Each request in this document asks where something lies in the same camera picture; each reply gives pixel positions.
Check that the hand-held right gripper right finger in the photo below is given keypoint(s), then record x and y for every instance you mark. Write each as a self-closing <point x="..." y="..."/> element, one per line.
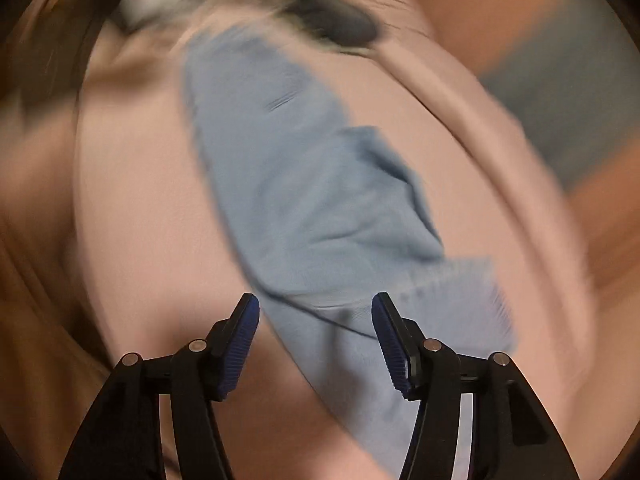
<point x="390" y="341"/>

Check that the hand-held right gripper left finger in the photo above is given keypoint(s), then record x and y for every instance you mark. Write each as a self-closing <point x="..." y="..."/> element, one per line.
<point x="241" y="345"/>

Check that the light blue denim pants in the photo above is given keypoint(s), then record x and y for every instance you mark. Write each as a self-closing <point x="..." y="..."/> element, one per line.
<point x="300" y="185"/>

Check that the pink bed sheet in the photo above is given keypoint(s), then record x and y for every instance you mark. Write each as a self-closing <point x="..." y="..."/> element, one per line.
<point x="140" y="210"/>

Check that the pink blanket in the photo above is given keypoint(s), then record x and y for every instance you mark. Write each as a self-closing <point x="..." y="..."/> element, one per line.
<point x="500" y="150"/>

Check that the dark grey patterned pillow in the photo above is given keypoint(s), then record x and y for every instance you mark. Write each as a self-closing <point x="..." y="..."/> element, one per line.
<point x="335" y="20"/>

